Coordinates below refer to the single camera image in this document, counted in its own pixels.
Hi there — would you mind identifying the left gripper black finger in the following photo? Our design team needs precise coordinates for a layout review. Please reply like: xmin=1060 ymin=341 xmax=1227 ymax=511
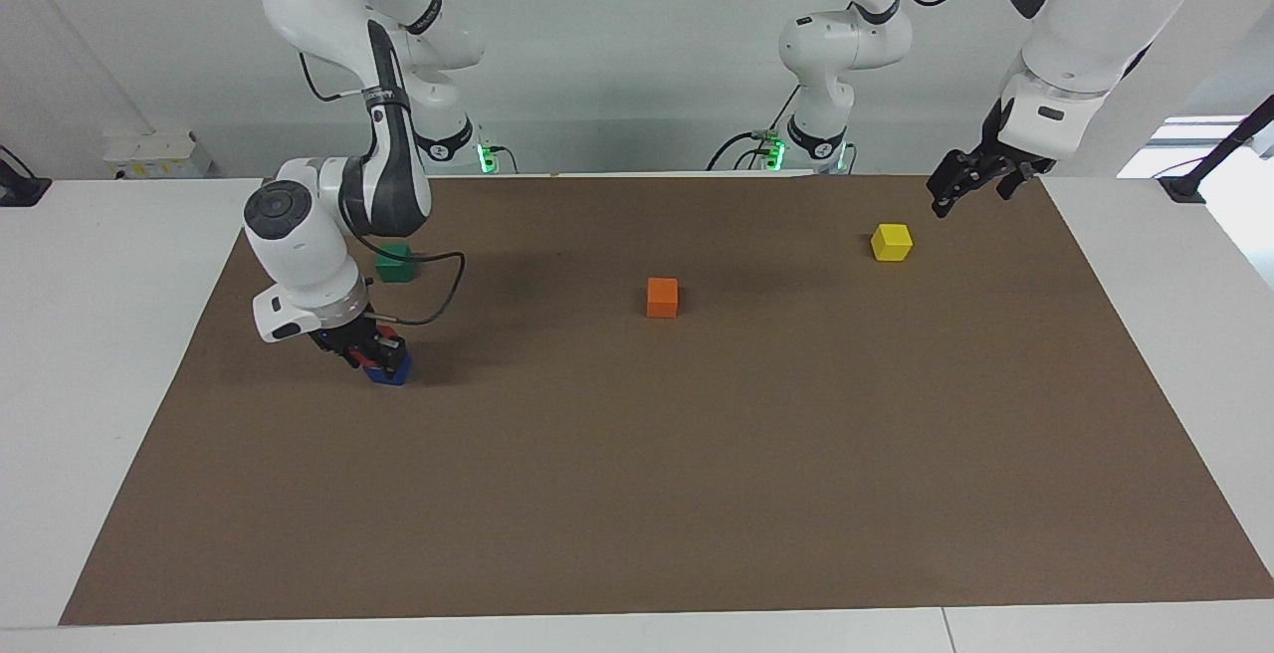
xmin=928 ymin=148 xmax=998 ymax=219
xmin=995 ymin=160 xmax=1041 ymax=202

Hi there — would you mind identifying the green cube block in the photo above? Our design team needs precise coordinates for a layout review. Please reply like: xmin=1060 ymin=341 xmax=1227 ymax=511
xmin=374 ymin=243 xmax=416 ymax=284

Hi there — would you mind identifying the black base cable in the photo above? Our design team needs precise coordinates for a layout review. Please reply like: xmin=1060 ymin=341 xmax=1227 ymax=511
xmin=707 ymin=84 xmax=802 ymax=173

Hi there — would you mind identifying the blue cube block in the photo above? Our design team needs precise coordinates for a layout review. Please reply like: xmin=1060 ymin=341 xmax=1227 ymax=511
xmin=361 ymin=354 xmax=413 ymax=387

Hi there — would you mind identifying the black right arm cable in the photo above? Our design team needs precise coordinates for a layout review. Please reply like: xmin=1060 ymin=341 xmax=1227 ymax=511
xmin=299 ymin=51 xmax=467 ymax=327

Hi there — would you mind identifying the white box with yellow label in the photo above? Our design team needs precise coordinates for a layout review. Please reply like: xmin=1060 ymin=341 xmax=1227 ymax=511
xmin=103 ymin=130 xmax=217 ymax=179

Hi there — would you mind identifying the black table clamp mount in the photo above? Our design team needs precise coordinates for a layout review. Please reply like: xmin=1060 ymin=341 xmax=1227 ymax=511
xmin=0 ymin=145 xmax=53 ymax=208
xmin=1158 ymin=94 xmax=1274 ymax=204

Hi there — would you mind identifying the brown table mat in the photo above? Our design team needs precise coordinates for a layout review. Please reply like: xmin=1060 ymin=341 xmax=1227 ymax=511
xmin=58 ymin=173 xmax=1274 ymax=627

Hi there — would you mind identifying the yellow cube block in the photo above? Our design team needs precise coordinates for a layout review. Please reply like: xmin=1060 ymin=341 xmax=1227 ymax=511
xmin=870 ymin=223 xmax=914 ymax=263

